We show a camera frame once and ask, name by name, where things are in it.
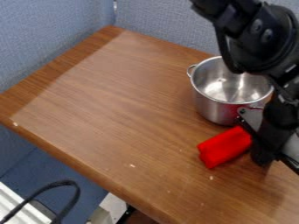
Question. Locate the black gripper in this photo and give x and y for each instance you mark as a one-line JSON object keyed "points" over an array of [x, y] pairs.
{"points": [[273, 143]]}

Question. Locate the red plastic block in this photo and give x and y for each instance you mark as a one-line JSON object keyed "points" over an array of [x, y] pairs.
{"points": [[223, 147]]}

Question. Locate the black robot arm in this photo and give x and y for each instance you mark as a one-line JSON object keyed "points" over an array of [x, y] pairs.
{"points": [[258, 37]]}

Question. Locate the metal pot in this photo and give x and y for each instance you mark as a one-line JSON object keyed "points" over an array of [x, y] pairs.
{"points": [[221, 91]]}

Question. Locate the white table frame part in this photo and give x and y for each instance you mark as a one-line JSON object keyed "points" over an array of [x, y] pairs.
{"points": [[110, 210]]}

